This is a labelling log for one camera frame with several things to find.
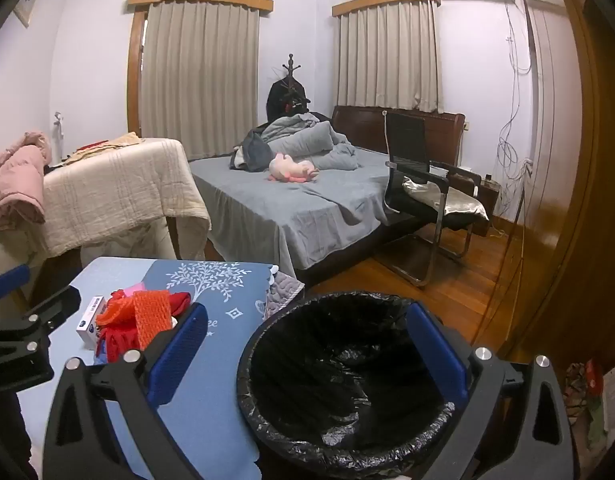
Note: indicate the orange mesh net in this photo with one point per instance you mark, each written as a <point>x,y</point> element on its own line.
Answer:
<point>150,312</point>

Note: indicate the beige blanket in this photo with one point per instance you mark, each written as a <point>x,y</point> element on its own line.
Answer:
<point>112,195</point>

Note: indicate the wooden wardrobe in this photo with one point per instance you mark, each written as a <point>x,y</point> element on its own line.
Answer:
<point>587,185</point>

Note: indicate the dark wooden nightstand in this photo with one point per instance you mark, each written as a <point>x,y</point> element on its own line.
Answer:
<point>487,200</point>

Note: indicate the red cloth glove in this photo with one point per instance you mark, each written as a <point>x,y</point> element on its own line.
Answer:
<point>117,345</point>

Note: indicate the black cantilever chair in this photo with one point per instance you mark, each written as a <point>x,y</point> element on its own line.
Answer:
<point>407,135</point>

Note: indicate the dark wooden headboard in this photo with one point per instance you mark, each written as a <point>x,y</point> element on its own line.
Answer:
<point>362,127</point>

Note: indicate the black jacket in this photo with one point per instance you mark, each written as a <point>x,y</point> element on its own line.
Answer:
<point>282,100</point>

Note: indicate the pink plush toy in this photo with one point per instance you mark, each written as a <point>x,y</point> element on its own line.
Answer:
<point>287,167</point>

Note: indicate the wide beige curtain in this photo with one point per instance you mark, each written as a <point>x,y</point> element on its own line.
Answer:
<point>202,80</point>

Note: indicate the bed with grey sheet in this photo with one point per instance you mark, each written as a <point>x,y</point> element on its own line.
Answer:
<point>267,210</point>

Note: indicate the grey duvet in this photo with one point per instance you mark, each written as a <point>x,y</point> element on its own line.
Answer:
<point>307,137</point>

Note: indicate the wooden window frame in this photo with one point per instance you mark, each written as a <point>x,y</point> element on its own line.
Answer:
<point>134,70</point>

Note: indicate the grey quilted mat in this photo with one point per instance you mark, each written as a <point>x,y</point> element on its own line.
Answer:
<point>282,290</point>

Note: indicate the small white box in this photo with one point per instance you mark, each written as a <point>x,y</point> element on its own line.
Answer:
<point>89,322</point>

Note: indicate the blue printed tablecloth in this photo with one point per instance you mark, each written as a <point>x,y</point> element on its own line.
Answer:
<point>227,290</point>

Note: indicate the pink jacket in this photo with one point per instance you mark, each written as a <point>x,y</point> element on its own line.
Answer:
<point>17,180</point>

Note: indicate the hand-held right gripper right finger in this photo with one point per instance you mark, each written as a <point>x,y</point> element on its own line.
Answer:
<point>437,355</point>

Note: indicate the narrow beige curtain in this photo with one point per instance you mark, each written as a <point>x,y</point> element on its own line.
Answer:
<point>387,55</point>

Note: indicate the silver cushion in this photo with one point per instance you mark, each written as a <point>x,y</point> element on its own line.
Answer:
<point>462,205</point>

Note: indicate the wooden coat rack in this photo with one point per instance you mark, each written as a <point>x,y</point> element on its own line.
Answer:
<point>290,67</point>

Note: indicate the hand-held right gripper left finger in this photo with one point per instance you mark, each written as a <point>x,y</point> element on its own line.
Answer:
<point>180,355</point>

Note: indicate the white wall hook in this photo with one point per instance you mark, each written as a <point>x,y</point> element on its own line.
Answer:
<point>58,122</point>

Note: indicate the long wooden pelmet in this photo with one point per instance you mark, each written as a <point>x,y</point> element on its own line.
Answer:
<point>197,0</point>

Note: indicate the framed wall picture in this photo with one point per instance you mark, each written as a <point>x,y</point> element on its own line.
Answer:
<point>29,2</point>

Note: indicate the waste bin with black liner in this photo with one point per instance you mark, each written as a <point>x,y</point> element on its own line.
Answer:
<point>337,360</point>

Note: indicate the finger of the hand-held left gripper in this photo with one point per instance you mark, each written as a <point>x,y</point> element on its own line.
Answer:
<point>7,282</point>
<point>62,302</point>

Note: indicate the pile of beige cloths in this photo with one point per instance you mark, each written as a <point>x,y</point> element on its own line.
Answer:
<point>107,145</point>

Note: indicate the patterned bag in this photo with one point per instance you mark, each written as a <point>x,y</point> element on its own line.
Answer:
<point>595,400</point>

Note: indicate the dark clothes pile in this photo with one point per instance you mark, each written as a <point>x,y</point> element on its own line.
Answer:
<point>255,152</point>

